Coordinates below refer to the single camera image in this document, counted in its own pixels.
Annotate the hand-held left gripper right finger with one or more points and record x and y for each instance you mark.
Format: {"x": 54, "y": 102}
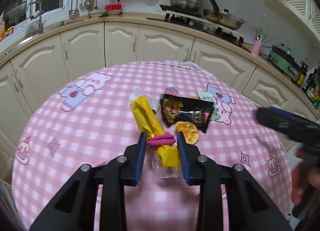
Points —
{"x": 183, "y": 161}

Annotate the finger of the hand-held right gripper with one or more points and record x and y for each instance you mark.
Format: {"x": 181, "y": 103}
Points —
{"x": 282, "y": 122}

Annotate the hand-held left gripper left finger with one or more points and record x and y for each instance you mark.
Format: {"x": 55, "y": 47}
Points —
{"x": 140, "y": 161}

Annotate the pink hair band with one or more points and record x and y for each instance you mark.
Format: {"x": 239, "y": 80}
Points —
{"x": 160, "y": 139}

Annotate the yellow snack wrapper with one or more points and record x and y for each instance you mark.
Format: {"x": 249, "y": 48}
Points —
{"x": 147, "y": 118}

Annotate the person's right hand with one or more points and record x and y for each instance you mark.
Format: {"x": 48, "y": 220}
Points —
{"x": 297, "y": 186}

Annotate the dried orange slice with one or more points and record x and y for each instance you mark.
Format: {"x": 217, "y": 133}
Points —
{"x": 190, "y": 131}

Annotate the dark green oil bottle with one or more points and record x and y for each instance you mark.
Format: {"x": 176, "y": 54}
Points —
{"x": 310, "y": 83}

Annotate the black snack packet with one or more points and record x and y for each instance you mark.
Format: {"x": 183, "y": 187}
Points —
{"x": 185, "y": 111}

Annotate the green electric cooker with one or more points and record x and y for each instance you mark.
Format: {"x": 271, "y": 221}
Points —
{"x": 282, "y": 59}

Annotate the pink checkered tablecloth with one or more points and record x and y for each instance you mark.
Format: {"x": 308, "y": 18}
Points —
{"x": 75, "y": 133}

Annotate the pink utensil cup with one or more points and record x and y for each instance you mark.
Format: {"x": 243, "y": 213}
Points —
{"x": 256, "y": 48}

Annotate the bundle of chopsticks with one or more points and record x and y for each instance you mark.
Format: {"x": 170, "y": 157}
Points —
{"x": 261, "y": 36}

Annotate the steel wok with lid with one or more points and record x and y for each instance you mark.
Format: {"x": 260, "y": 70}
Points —
{"x": 225, "y": 19}

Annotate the cream lower cabinets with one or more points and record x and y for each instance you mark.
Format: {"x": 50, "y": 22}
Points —
{"x": 120, "y": 43}

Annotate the black induction cooker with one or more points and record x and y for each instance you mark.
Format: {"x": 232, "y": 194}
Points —
{"x": 175, "y": 8}

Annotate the red container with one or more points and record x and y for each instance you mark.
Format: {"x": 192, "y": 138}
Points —
{"x": 113, "y": 9}

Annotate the steel double sink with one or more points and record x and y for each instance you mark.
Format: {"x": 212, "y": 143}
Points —
{"x": 75, "y": 21}

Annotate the white bowl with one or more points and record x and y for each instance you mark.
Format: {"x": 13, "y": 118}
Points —
{"x": 96, "y": 12}

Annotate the steel slotted spoon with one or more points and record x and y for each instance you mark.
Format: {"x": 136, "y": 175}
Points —
{"x": 90, "y": 7}

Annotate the steel spatula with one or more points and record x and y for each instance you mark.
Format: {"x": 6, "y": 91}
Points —
{"x": 74, "y": 13}

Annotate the steel faucet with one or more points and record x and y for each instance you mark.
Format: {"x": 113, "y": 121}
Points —
{"x": 40, "y": 23}

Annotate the small jar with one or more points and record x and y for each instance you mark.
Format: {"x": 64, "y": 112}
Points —
{"x": 10, "y": 31}

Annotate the yellow dish soap bottle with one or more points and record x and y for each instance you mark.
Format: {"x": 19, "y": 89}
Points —
{"x": 2, "y": 30}

